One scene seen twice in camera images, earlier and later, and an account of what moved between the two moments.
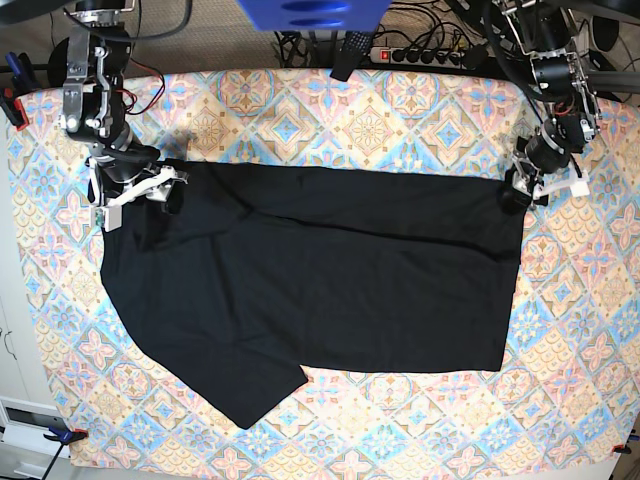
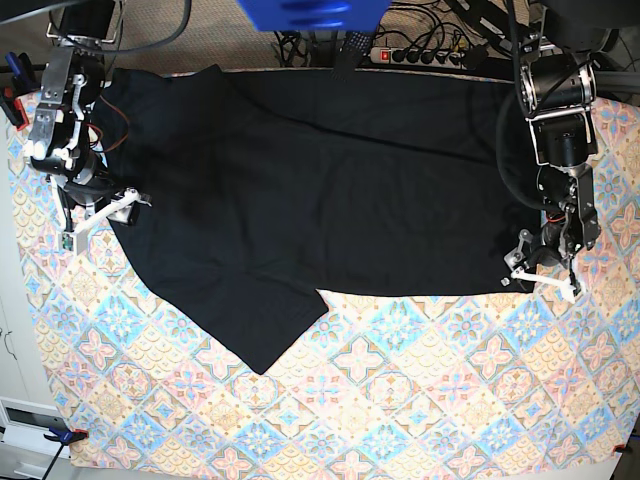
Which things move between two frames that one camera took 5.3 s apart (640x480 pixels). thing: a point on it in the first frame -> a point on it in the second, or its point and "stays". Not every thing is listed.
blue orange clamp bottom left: [63, 436] stays
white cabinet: [26, 406] stays
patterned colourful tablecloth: [567, 395] stays
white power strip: [421, 55] stays
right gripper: [549, 152] -> [526, 255]
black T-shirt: [255, 274] -> [252, 189]
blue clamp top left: [22, 73] stays
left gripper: [111, 170] -> [90, 192]
